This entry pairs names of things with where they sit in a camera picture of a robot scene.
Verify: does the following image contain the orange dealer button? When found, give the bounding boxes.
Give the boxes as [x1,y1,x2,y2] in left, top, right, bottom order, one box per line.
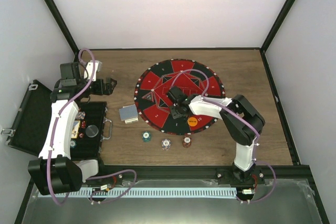
[187,116,198,127]

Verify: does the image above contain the orange blue 10 chip stack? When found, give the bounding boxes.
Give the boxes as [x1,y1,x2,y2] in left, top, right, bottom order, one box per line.
[161,139,171,150]

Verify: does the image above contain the green blue 50 chip stack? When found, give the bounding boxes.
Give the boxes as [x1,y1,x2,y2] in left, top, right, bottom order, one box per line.
[142,131,151,142]

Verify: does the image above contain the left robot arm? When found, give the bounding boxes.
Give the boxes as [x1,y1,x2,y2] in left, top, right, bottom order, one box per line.
[28,60,117,196]

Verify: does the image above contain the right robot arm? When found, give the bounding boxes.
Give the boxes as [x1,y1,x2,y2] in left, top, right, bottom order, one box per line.
[166,86,266,184]

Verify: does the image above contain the chips in case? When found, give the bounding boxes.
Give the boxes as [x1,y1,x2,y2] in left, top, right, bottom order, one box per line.
[76,111,86,120]

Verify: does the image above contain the blue backed card deck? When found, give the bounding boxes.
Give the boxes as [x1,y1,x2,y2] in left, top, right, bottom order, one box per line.
[119,104,138,121]

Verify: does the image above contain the red 100 chip stack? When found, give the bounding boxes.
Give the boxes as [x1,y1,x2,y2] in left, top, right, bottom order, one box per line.
[182,136,192,148]

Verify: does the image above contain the round red black poker mat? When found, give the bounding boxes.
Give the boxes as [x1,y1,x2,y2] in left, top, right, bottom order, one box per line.
[134,59,225,135]

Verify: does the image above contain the red dice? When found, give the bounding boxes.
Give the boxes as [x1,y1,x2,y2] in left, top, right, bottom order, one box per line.
[80,121,86,129]

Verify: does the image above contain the white card box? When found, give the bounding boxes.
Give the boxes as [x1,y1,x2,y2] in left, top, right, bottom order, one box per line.
[124,117,139,124]

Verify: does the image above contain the round grey metal disc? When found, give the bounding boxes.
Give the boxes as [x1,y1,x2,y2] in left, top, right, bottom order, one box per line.
[86,125,99,138]

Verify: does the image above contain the card deck in case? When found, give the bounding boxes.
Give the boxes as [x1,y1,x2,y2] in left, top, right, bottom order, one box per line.
[71,120,81,139]

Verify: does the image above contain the black poker set case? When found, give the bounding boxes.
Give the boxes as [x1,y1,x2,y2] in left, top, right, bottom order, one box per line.
[2,81,108,161]

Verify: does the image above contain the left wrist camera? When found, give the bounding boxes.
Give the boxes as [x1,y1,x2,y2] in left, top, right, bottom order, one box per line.
[60,62,81,80]

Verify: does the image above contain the light blue slotted cable duct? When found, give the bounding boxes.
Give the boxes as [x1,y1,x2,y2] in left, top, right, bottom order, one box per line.
[38,187,237,198]

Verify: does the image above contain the black enclosure frame post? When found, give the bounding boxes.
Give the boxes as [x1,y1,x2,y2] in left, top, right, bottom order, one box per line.
[44,0,79,55]

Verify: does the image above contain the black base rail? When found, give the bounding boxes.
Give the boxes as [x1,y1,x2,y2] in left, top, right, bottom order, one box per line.
[99,165,313,186]

